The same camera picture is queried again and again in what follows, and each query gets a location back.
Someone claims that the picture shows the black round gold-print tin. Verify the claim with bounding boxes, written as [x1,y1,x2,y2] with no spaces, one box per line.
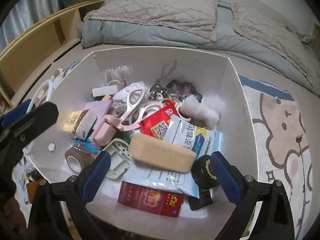
[191,154,219,191]

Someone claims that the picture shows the blue white medicine sachet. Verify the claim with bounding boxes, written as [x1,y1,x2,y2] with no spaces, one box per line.
[164,115,222,159]

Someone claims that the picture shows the wooden oval brush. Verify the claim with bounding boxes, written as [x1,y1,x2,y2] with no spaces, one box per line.
[129,133,196,173]

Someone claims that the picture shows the white cotton pad wad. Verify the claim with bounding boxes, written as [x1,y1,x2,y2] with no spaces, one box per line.
[180,95,225,130]

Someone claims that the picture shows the pink scissors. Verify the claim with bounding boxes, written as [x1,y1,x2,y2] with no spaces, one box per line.
[103,88,164,132]

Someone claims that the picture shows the brown tape roll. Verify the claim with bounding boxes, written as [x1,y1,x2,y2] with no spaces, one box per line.
[65,147,93,175]

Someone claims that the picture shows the black square charger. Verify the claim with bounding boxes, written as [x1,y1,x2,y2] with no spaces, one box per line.
[188,190,213,211]

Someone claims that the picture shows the yellow gold small box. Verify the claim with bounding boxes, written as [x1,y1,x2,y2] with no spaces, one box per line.
[62,110,88,134]

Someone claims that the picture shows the brown leather pouch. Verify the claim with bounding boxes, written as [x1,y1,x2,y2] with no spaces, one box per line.
[27,179,42,204]

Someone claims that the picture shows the purple card box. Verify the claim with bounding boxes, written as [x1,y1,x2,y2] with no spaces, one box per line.
[83,100,112,121]

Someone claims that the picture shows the red cigarette pack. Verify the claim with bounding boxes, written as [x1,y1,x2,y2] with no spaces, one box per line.
[118,181,183,217]

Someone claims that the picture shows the red snack packet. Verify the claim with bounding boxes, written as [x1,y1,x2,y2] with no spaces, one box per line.
[139,103,178,140]

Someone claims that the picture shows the white cardboard shoe box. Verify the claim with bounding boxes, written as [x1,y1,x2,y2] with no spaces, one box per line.
[22,45,259,240]

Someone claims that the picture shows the grey window curtain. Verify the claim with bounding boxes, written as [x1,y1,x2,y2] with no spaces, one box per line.
[1,0,61,50]

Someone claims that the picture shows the grey beige folded duvet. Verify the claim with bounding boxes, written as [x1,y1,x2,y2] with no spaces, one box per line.
[79,0,319,94]

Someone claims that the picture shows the wooden wall shelf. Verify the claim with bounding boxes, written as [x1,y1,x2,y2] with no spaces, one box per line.
[1,0,105,108]

